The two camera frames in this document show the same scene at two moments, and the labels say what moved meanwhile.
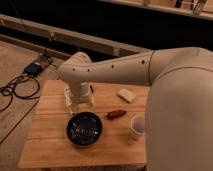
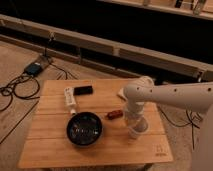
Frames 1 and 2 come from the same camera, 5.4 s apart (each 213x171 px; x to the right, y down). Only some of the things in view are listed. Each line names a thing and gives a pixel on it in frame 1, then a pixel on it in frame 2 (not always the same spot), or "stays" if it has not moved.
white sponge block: (126, 95) stays
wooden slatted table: (48, 145) stays
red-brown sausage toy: (115, 114) stays
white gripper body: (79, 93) -> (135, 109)
